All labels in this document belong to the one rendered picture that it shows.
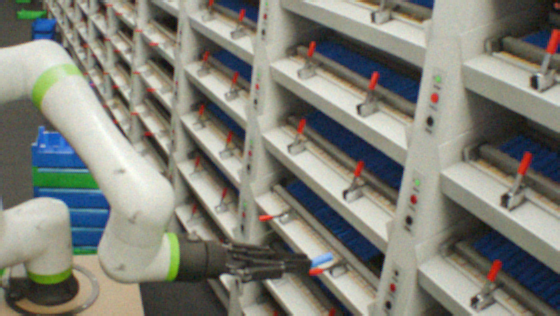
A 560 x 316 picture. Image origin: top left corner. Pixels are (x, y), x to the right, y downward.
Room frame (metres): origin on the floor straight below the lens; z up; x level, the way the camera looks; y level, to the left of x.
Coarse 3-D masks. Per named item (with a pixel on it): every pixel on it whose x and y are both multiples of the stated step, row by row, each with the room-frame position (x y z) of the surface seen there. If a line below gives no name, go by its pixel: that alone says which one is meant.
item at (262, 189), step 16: (272, 176) 1.63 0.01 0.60; (288, 176) 1.65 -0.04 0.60; (256, 192) 1.61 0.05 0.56; (272, 208) 1.54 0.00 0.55; (272, 224) 1.52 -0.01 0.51; (288, 224) 1.46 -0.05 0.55; (288, 240) 1.43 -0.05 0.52; (304, 240) 1.39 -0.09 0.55; (336, 288) 1.21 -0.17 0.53; (352, 288) 1.19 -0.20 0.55; (352, 304) 1.14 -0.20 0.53; (368, 304) 1.07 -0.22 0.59
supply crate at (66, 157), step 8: (40, 128) 2.08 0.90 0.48; (40, 136) 2.08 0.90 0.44; (48, 136) 2.11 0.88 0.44; (56, 136) 2.12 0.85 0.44; (32, 144) 1.91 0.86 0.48; (40, 144) 2.08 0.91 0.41; (48, 144) 2.11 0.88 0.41; (56, 144) 2.12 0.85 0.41; (32, 152) 1.91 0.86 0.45; (40, 152) 1.92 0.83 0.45; (48, 152) 1.92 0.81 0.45; (56, 152) 1.93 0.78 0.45; (64, 152) 2.06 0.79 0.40; (72, 152) 2.07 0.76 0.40; (32, 160) 1.91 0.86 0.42; (40, 160) 1.92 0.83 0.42; (48, 160) 1.92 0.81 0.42; (56, 160) 1.93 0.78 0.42; (64, 160) 1.94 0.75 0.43; (72, 160) 1.95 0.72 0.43; (80, 160) 1.95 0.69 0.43
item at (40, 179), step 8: (32, 168) 1.91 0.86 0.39; (40, 176) 1.92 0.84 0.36; (48, 176) 1.92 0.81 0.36; (56, 176) 1.93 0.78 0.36; (64, 176) 1.94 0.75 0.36; (72, 176) 1.95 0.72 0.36; (80, 176) 1.95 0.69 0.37; (88, 176) 1.96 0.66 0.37; (40, 184) 1.92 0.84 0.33; (48, 184) 1.92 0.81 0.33; (56, 184) 1.93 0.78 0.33; (64, 184) 1.94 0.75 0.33; (72, 184) 1.95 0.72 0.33; (80, 184) 1.95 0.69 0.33; (88, 184) 1.96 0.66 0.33; (96, 184) 1.97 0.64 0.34
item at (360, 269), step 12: (276, 192) 1.60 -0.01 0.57; (288, 204) 1.53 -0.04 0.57; (300, 216) 1.47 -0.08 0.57; (312, 228) 1.41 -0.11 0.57; (324, 228) 1.38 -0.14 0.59; (324, 240) 1.36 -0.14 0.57; (336, 240) 1.33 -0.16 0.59; (336, 252) 1.30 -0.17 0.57; (348, 252) 1.28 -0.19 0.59; (348, 264) 1.26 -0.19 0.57; (360, 264) 1.23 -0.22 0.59; (360, 276) 1.21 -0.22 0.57; (372, 276) 1.18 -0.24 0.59
